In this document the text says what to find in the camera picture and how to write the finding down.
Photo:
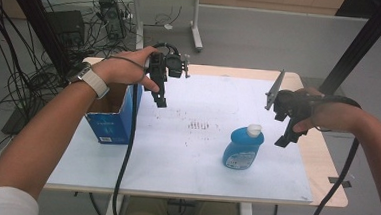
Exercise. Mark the white plug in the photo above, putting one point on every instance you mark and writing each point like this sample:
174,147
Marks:
167,26

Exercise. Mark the white desk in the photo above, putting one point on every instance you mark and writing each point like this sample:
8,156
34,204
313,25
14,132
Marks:
197,21

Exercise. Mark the black equipment case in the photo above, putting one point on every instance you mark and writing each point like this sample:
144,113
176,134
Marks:
66,26

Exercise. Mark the blue cardboard box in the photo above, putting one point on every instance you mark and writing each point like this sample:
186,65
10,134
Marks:
117,126

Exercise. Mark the person's left leg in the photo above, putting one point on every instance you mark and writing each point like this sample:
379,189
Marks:
145,213

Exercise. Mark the blue detergent bottle white cap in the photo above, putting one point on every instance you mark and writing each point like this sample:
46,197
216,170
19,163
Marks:
241,150

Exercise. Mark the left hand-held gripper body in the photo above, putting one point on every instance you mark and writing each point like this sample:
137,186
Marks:
159,64

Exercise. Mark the person's right hand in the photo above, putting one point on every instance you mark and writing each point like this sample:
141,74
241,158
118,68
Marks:
338,118

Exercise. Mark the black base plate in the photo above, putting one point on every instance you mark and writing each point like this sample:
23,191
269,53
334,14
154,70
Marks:
15,123

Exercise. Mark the black frame post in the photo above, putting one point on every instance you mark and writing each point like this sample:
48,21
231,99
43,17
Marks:
366,34
31,7

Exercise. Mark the wristwatch with white band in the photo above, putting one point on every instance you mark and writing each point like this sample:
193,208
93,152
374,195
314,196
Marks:
95,81

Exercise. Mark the black tape strip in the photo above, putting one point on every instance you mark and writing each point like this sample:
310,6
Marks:
339,181

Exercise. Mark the white sleeve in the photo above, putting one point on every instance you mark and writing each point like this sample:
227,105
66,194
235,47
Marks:
2,203

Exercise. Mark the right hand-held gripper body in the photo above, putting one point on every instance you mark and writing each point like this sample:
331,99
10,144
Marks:
294,104

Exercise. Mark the black computer tower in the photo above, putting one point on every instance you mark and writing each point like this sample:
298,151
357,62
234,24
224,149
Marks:
112,19

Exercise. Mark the person's left hand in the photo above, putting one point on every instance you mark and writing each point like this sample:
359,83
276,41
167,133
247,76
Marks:
124,70

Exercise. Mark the white table mat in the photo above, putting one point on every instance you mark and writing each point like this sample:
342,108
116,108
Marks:
182,160

